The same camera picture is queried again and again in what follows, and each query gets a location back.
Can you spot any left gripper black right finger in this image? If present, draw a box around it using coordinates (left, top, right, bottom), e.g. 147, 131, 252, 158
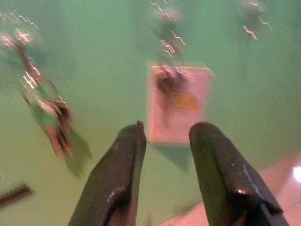
189, 121, 290, 226

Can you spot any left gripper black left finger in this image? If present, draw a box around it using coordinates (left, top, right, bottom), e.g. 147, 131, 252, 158
68, 120, 148, 226

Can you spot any clear adhesive metal hook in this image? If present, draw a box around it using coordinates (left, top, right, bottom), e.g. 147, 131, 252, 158
0, 7, 45, 51
239, 0, 273, 40
150, 0, 186, 59

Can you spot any white card tag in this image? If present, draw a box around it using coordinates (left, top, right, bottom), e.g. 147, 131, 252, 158
146, 60, 216, 148

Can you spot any black tape strip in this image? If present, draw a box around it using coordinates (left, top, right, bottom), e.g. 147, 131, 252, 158
0, 184, 33, 208

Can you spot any green wall sheet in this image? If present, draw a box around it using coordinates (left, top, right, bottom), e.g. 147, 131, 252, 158
0, 0, 301, 226

